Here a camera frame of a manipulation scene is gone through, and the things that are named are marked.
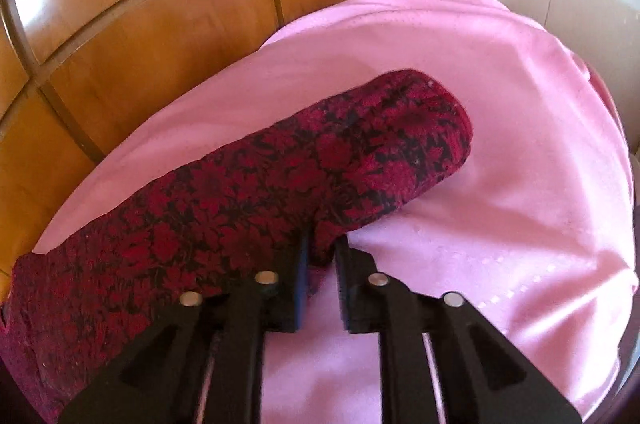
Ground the dark red floral garment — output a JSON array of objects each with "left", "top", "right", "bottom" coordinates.
[{"left": 1, "top": 70, "right": 473, "bottom": 423}]

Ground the pink bed sheet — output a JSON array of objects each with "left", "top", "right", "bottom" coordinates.
[{"left": 35, "top": 0, "right": 639, "bottom": 417}]

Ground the wooden panelled wardrobe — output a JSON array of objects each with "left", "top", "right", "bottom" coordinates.
[{"left": 1, "top": 0, "right": 342, "bottom": 276}]

